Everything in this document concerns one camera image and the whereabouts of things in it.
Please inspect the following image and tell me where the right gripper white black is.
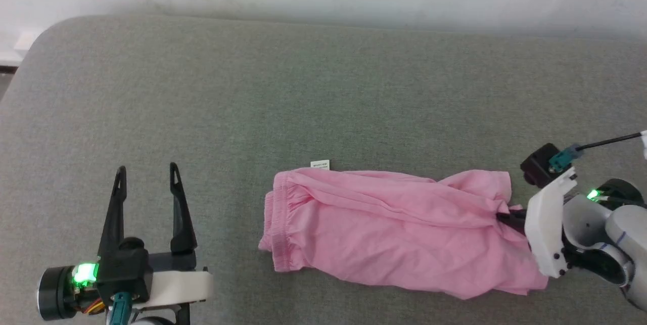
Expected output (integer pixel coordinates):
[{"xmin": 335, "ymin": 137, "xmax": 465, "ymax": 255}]
[{"xmin": 496, "ymin": 165, "xmax": 646, "ymax": 280}]

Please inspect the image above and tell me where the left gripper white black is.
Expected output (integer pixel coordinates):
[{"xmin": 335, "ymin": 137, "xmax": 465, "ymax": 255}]
[{"xmin": 36, "ymin": 162, "xmax": 214, "ymax": 325}]

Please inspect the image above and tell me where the pink garment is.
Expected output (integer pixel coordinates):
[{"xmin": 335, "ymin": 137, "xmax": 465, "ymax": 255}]
[{"xmin": 258, "ymin": 160, "xmax": 549, "ymax": 300}]

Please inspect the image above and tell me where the grey fabric sofa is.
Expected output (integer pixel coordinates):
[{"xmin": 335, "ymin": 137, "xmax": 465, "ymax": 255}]
[{"xmin": 0, "ymin": 14, "xmax": 647, "ymax": 325}]

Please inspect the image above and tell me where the black right camera cable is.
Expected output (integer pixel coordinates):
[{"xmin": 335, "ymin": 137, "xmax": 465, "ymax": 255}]
[{"xmin": 548, "ymin": 132, "xmax": 643, "ymax": 173}]

